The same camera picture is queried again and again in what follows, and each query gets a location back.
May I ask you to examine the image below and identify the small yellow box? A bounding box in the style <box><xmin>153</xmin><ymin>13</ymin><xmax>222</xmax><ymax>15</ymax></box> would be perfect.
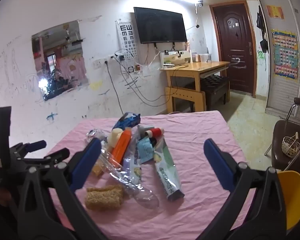
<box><xmin>91</xmin><ymin>161</ymin><xmax>104</xmax><ymax>178</ymax></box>

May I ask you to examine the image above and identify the blue paper label strip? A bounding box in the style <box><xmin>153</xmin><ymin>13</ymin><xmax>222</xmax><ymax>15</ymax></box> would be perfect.
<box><xmin>136</xmin><ymin>139</ymin><xmax>155</xmax><ymax>164</ymax></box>

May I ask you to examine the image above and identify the black stool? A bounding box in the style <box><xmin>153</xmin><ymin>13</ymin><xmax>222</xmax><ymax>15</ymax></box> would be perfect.
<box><xmin>200</xmin><ymin>76</ymin><xmax>229</xmax><ymax>110</ymax></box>

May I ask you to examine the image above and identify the crushed clear plastic bottle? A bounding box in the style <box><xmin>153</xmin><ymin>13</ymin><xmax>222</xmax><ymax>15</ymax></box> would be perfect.
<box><xmin>100</xmin><ymin>140</ymin><xmax>160</xmax><ymax>209</ymax></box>

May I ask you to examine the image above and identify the wooden desk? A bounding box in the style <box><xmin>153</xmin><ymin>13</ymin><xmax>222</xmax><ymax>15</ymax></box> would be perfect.
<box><xmin>160</xmin><ymin>61</ymin><xmax>230</xmax><ymax>113</ymax></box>

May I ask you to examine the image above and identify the blue snack packet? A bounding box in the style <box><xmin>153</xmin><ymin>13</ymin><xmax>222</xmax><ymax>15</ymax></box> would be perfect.
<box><xmin>114</xmin><ymin>112</ymin><xmax>141</xmax><ymax>130</ymax></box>

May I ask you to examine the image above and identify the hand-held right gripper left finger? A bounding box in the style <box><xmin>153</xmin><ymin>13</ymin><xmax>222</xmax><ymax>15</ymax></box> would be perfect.
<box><xmin>16</xmin><ymin>138</ymin><xmax>108</xmax><ymax>240</ymax></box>

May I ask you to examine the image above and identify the cream plastic lid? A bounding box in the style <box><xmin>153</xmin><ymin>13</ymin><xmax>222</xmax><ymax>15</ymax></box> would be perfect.
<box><xmin>107</xmin><ymin>128</ymin><xmax>123</xmax><ymax>148</ymax></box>

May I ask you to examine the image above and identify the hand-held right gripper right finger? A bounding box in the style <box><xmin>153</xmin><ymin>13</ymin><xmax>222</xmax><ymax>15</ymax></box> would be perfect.
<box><xmin>197</xmin><ymin>138</ymin><xmax>288</xmax><ymax>240</ymax></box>

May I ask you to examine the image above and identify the wall mirror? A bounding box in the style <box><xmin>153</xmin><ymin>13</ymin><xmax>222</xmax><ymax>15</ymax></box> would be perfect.
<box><xmin>31</xmin><ymin>21</ymin><xmax>89</xmax><ymax>102</ymax></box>

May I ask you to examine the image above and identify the clear plastic container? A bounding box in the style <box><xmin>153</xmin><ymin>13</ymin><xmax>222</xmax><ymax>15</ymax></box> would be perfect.
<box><xmin>191</xmin><ymin>52</ymin><xmax>213</xmax><ymax>63</ymax></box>

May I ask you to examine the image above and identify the pink tablecloth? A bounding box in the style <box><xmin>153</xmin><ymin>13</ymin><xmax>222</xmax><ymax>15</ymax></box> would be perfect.
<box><xmin>46</xmin><ymin>110</ymin><xmax>257</xmax><ymax>240</ymax></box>

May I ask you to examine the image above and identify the colourful grid wall poster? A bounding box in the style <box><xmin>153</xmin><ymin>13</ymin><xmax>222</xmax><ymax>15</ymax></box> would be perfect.
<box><xmin>271</xmin><ymin>29</ymin><xmax>300</xmax><ymax>82</ymax></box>

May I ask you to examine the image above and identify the white box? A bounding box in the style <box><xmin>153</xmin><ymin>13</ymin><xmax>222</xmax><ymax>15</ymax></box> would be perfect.
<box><xmin>160</xmin><ymin>50</ymin><xmax>192</xmax><ymax>68</ymax></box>

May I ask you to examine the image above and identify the brown rice cracker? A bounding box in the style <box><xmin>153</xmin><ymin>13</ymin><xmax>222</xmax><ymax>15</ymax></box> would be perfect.
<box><xmin>84</xmin><ymin>185</ymin><xmax>124</xmax><ymax>210</ymax></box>

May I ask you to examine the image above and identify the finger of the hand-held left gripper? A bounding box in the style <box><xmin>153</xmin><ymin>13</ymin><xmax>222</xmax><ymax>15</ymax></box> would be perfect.
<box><xmin>40</xmin><ymin>148</ymin><xmax>71</xmax><ymax>167</ymax></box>
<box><xmin>14</xmin><ymin>140</ymin><xmax>47</xmax><ymax>155</ymax></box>

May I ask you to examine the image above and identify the black power cable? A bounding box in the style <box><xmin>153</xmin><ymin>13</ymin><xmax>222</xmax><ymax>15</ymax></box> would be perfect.
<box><xmin>105</xmin><ymin>60</ymin><xmax>167</xmax><ymax>115</ymax></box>

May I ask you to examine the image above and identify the red thread spool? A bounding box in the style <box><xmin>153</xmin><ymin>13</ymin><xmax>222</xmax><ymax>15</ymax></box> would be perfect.
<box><xmin>147</xmin><ymin>127</ymin><xmax>165</xmax><ymax>138</ymax></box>

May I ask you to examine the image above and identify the dark brown chair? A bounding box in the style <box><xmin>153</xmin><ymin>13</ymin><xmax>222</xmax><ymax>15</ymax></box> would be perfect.
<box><xmin>265</xmin><ymin>97</ymin><xmax>300</xmax><ymax>172</ymax></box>

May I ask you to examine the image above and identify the white wardrobe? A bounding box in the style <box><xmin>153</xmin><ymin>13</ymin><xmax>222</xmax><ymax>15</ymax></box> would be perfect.
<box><xmin>256</xmin><ymin>0</ymin><xmax>300</xmax><ymax>123</ymax></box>

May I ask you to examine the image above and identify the red yellow wall poster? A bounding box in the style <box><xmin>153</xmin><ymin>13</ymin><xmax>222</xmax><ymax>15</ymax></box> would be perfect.
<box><xmin>266</xmin><ymin>4</ymin><xmax>285</xmax><ymax>19</ymax></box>

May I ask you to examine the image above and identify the dark brown door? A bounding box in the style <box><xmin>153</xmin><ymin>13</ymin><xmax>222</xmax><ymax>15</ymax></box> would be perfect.
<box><xmin>210</xmin><ymin>1</ymin><xmax>257</xmax><ymax>97</ymax></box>

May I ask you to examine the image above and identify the green white long packet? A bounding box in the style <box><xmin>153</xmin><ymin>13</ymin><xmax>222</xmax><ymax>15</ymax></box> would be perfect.
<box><xmin>154</xmin><ymin>140</ymin><xmax>185</xmax><ymax>202</ymax></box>

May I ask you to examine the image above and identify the clear plastic wrapper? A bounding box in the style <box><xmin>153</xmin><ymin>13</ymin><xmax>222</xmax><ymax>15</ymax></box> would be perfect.
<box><xmin>86</xmin><ymin>128</ymin><xmax>108</xmax><ymax>145</ymax></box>

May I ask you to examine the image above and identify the small wicker basket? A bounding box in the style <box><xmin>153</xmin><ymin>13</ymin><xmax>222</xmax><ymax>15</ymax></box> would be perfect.
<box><xmin>282</xmin><ymin>132</ymin><xmax>300</xmax><ymax>158</ymax></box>

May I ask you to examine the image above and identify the wall television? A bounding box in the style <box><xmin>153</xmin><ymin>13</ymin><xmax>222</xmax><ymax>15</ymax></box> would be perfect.
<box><xmin>134</xmin><ymin>7</ymin><xmax>188</xmax><ymax>44</ymax></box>

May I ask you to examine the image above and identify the eye chart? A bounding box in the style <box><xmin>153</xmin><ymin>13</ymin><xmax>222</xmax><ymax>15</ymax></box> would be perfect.
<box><xmin>116</xmin><ymin>19</ymin><xmax>140</xmax><ymax>62</ymax></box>

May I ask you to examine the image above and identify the orange tube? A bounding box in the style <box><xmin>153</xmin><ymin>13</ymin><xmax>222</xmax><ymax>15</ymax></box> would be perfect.
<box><xmin>112</xmin><ymin>128</ymin><xmax>132</xmax><ymax>164</ymax></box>

